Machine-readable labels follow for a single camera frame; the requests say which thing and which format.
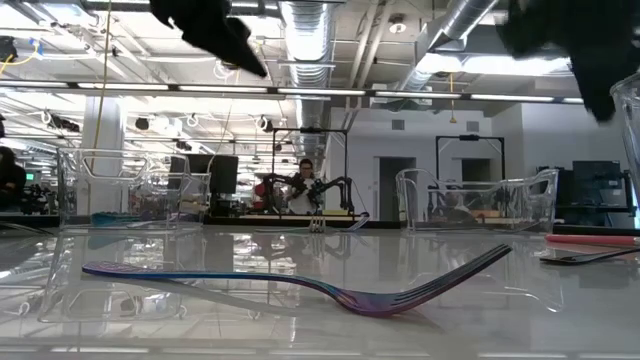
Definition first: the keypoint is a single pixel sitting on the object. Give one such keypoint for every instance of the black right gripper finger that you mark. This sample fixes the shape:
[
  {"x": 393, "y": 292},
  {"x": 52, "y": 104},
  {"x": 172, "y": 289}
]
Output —
[
  {"x": 597, "y": 95},
  {"x": 522, "y": 37}
]

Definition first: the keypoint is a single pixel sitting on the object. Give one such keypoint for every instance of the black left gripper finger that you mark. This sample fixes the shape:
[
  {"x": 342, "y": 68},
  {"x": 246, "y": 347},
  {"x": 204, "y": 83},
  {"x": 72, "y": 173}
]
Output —
[{"x": 220, "y": 40}]

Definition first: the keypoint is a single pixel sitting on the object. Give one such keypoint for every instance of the black background robot arm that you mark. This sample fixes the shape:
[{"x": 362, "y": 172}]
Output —
[
  {"x": 37, "y": 200},
  {"x": 272, "y": 182},
  {"x": 345, "y": 187}
]

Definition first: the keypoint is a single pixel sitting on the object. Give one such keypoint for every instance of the black equipment rack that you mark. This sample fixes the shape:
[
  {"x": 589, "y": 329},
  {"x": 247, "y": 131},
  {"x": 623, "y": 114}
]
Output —
[{"x": 595, "y": 175}]

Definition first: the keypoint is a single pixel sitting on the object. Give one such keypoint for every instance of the long ceiling light strip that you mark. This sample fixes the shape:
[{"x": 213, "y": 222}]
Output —
[{"x": 320, "y": 91}]

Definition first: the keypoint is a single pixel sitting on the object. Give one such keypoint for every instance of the round ceiling fixture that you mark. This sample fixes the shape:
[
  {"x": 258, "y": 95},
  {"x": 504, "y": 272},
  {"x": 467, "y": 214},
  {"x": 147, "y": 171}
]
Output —
[{"x": 397, "y": 27}]

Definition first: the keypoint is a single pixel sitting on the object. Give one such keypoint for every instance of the black computer monitor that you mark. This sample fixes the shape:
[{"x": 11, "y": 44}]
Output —
[{"x": 220, "y": 175}]

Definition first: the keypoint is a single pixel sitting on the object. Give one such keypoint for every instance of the white building column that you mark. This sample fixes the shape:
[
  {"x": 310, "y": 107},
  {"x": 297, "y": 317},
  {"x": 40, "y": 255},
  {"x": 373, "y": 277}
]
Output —
[{"x": 112, "y": 130}]

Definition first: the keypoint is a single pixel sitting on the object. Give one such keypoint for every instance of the grey door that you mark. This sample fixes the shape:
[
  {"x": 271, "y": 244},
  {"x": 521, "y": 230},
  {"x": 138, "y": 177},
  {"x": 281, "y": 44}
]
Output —
[
  {"x": 395, "y": 190},
  {"x": 475, "y": 170}
]

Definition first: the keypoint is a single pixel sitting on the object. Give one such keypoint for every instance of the person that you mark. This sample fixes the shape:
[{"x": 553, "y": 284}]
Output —
[
  {"x": 10, "y": 180},
  {"x": 457, "y": 212},
  {"x": 305, "y": 167}
]

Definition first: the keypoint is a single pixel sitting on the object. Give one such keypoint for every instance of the red background object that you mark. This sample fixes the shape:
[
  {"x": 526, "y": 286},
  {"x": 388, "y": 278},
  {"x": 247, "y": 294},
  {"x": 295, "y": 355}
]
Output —
[{"x": 258, "y": 192}]

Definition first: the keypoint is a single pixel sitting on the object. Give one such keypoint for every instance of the black ceiling box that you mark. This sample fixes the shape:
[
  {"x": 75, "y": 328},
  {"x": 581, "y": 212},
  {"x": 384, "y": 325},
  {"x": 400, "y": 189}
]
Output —
[{"x": 7, "y": 49}]

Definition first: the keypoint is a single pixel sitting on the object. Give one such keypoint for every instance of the wooden background workstation table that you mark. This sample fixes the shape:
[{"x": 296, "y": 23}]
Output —
[{"x": 280, "y": 217}]

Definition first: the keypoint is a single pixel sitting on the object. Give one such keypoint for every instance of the green exit sign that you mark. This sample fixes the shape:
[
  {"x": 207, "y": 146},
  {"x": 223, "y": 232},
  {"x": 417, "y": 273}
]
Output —
[{"x": 29, "y": 176}]

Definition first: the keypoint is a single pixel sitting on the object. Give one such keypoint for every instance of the round silver ventilation duct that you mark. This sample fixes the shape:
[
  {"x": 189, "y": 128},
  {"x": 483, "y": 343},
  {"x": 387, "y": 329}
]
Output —
[
  {"x": 307, "y": 40},
  {"x": 465, "y": 20}
]

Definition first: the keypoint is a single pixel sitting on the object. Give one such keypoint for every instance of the square wall vent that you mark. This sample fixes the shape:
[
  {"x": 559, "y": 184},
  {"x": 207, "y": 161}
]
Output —
[
  {"x": 398, "y": 124},
  {"x": 472, "y": 126}
]

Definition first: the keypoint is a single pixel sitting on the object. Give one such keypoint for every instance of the black background rig frame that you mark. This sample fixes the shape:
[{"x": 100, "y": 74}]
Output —
[
  {"x": 310, "y": 130},
  {"x": 470, "y": 137}
]

